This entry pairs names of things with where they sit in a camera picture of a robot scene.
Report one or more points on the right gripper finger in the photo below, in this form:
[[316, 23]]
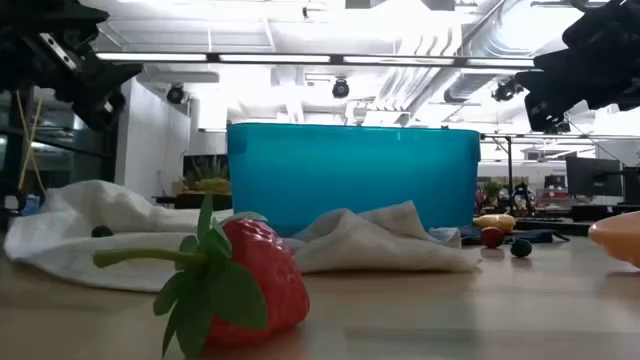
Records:
[[547, 114], [555, 75]]

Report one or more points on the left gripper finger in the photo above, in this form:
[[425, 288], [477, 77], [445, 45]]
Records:
[[100, 112], [107, 75]]

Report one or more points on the small dark toy blueberry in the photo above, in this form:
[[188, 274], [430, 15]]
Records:
[[101, 231]]

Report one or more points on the yellow toy banana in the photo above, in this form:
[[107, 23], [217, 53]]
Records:
[[495, 221]]

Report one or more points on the small red toy cherry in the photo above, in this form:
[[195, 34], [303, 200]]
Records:
[[492, 237]]

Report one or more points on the dark toy blackberry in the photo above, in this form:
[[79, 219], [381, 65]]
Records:
[[521, 247]]

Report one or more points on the orange toy fruit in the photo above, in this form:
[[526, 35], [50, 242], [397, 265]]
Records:
[[617, 237]]

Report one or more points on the red toy strawberry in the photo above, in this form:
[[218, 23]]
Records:
[[270, 280]]

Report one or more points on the teal plastic tupperware container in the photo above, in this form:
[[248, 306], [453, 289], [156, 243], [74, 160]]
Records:
[[350, 170]]

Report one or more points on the black ceiling spot lamp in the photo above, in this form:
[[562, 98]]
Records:
[[175, 94], [505, 91], [340, 88]]

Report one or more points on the black pole stand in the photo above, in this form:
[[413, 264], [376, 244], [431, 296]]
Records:
[[509, 165]]

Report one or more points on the large black computer monitor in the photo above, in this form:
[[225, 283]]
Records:
[[592, 175]]

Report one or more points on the small green background plant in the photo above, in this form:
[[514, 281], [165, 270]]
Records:
[[492, 189]]

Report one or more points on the white checked kitchen towel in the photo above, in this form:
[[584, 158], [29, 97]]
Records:
[[75, 210]]

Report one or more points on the small blue box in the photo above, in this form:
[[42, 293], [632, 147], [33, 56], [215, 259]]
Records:
[[31, 205]]

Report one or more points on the navy blue cloth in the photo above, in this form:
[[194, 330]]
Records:
[[537, 235]]

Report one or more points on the succulent in black pot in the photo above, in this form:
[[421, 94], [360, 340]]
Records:
[[207, 175]]

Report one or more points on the long ceiling light bar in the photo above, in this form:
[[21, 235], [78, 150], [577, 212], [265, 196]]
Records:
[[275, 58]]

